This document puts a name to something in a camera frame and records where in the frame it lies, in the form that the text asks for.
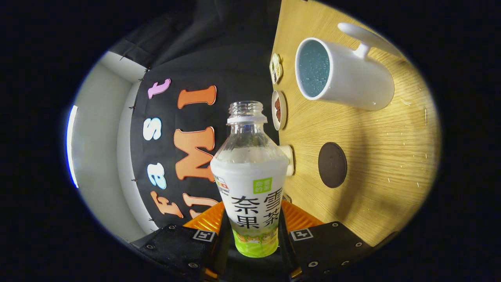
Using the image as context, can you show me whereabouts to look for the white cup with handle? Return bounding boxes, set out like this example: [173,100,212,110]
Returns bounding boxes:
[295,22,402,111]

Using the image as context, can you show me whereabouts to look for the small white dish brown food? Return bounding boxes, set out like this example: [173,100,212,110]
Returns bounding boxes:
[272,90,287,131]

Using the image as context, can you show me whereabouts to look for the clear juice bottle white label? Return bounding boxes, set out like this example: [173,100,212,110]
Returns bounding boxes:
[210,101,289,258]

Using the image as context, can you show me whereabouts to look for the ceiling light panel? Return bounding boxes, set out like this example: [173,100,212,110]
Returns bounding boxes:
[67,105,79,188]

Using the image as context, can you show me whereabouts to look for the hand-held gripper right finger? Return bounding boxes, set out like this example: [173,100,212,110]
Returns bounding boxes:
[279,200,372,280]

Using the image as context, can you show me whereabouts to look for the wooden table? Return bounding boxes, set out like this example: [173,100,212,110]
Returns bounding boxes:
[270,0,441,247]

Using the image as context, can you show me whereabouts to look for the small patterned white dish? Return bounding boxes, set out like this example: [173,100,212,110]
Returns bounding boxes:
[269,53,283,85]

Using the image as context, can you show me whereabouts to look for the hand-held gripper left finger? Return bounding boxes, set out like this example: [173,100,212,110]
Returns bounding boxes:
[133,202,228,280]

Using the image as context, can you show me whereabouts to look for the white toaster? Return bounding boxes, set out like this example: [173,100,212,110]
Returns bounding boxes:
[279,145,294,177]

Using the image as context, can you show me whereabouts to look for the dark brown round coaster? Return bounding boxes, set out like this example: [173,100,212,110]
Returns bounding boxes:
[318,142,348,188]

